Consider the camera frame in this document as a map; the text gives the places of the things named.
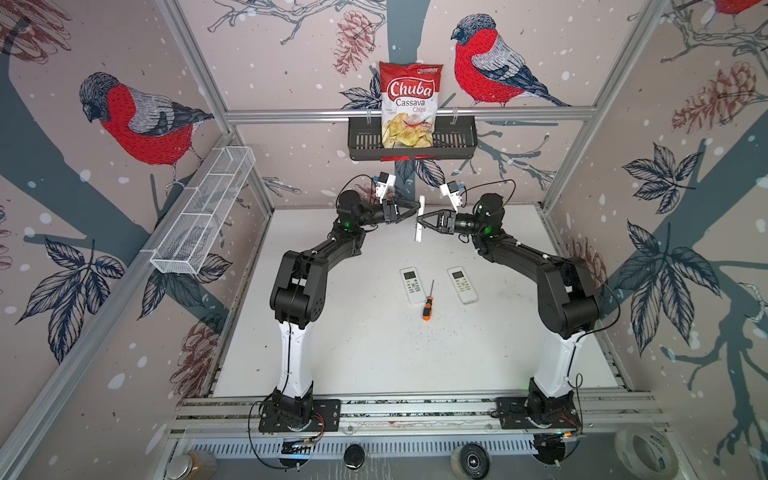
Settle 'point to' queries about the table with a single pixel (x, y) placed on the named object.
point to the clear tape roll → (646, 453)
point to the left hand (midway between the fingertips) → (417, 211)
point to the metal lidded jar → (195, 465)
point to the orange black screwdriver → (427, 312)
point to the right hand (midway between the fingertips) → (414, 228)
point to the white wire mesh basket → (193, 228)
